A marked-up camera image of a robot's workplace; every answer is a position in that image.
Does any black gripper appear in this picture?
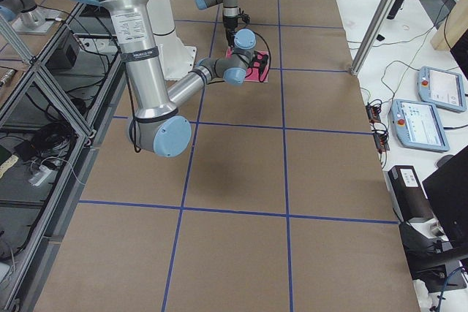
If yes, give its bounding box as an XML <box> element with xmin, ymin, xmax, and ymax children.
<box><xmin>223</xmin><ymin>15</ymin><xmax>241</xmax><ymax>40</ymax></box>
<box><xmin>249</xmin><ymin>52</ymin><xmax>269</xmax><ymax>71</ymax></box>

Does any pink and grey towel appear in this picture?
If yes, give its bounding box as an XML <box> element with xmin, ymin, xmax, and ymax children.
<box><xmin>245</xmin><ymin>50</ymin><xmax>271</xmax><ymax>83</ymax></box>

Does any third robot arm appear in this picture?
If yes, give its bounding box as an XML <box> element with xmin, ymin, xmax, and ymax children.
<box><xmin>1</xmin><ymin>0</ymin><xmax>61</xmax><ymax>35</ymax></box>

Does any brown paper table cover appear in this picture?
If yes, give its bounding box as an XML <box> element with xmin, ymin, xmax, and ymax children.
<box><xmin>35</xmin><ymin>0</ymin><xmax>419</xmax><ymax>311</ymax></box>

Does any near teach pendant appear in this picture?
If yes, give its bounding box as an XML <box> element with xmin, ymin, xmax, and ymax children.
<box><xmin>390</xmin><ymin>99</ymin><xmax>450</xmax><ymax>153</ymax></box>

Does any teach pendant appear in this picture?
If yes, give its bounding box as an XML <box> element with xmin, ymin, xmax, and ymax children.
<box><xmin>417</xmin><ymin>66</ymin><xmax>467</xmax><ymax>113</ymax></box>
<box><xmin>390</xmin><ymin>99</ymin><xmax>450</xmax><ymax>153</ymax></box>

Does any far teach pendant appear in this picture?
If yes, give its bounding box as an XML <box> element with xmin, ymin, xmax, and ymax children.
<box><xmin>417</xmin><ymin>66</ymin><xmax>467</xmax><ymax>113</ymax></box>

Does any black box device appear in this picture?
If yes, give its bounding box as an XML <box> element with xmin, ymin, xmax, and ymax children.
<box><xmin>388</xmin><ymin>165</ymin><xmax>434</xmax><ymax>223</ymax></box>

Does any black monitor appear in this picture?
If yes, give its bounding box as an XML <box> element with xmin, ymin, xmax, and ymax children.
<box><xmin>423</xmin><ymin>148</ymin><xmax>467</xmax><ymax>243</ymax></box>

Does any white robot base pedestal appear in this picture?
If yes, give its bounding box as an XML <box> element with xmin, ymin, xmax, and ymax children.
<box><xmin>147</xmin><ymin>0</ymin><xmax>197</xmax><ymax>81</ymax></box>

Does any aluminium frame post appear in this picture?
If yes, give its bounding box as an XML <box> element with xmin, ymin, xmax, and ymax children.
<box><xmin>350</xmin><ymin>0</ymin><xmax>395</xmax><ymax>77</ymax></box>

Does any aluminium frame rack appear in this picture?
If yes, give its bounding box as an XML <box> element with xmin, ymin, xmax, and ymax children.
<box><xmin>1</xmin><ymin>0</ymin><xmax>124</xmax><ymax>311</ymax></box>

